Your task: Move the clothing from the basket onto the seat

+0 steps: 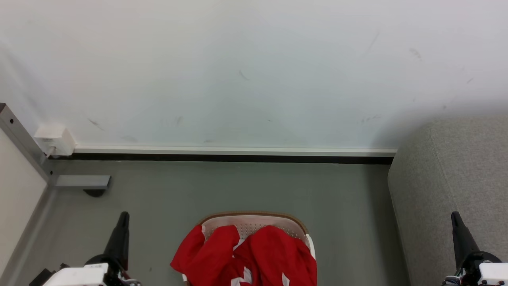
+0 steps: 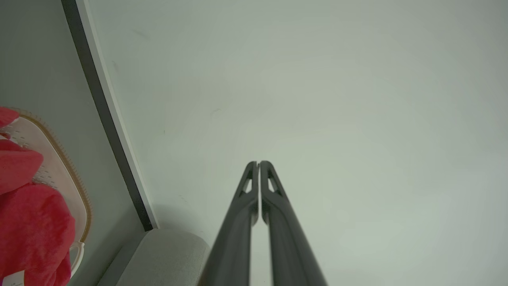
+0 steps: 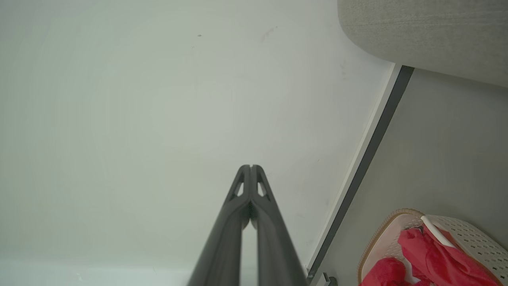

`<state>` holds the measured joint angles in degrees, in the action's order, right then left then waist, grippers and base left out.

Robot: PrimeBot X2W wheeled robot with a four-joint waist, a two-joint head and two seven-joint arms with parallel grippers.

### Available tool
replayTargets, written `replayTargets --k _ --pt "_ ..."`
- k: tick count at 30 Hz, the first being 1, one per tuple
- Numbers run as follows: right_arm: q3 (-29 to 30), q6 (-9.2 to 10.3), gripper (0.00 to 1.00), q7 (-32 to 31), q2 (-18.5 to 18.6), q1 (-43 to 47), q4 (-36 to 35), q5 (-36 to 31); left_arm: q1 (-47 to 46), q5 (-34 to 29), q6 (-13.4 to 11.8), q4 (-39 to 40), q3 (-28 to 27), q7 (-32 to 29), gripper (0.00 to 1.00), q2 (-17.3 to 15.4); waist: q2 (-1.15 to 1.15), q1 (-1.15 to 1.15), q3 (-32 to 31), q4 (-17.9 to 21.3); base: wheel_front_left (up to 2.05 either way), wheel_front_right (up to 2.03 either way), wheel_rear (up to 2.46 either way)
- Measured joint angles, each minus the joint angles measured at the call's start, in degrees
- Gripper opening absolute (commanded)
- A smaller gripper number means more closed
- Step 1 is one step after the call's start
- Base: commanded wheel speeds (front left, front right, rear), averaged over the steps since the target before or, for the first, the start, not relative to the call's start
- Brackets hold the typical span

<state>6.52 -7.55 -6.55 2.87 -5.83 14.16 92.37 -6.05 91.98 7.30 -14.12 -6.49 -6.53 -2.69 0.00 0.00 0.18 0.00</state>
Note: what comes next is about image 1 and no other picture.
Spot red garment with white stripes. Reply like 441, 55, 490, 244
222, 225, 318, 286

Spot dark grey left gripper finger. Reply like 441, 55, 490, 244
104, 212, 130, 271

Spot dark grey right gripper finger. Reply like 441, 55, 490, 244
451, 211, 481, 271

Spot beige partition panel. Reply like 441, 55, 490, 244
0, 129, 48, 274

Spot white wall socket box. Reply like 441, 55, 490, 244
34, 125, 76, 157

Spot grey fabric sofa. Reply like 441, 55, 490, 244
388, 116, 508, 286

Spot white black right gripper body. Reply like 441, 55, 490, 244
444, 251, 508, 286

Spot grey metal frame foot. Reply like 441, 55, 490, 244
55, 175, 111, 189

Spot grey metal frame post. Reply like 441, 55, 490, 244
0, 103, 56, 187

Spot white basket with brown rim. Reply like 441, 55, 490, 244
182, 211, 317, 286

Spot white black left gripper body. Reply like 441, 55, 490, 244
42, 255, 140, 286

